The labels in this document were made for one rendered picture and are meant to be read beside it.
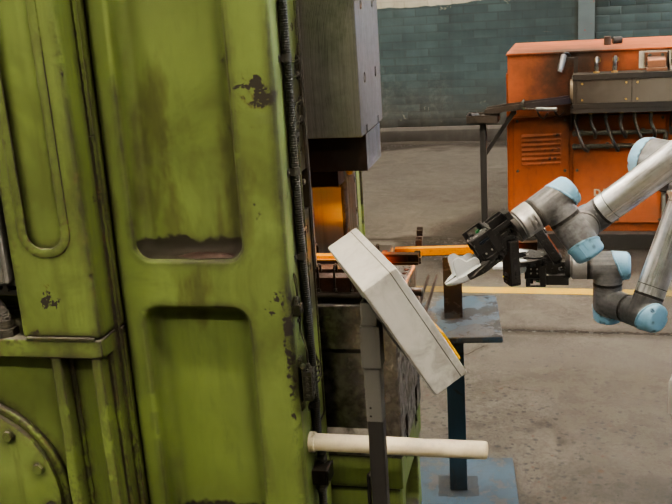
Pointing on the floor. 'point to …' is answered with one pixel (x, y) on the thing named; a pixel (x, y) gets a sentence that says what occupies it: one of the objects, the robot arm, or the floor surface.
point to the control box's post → (374, 385)
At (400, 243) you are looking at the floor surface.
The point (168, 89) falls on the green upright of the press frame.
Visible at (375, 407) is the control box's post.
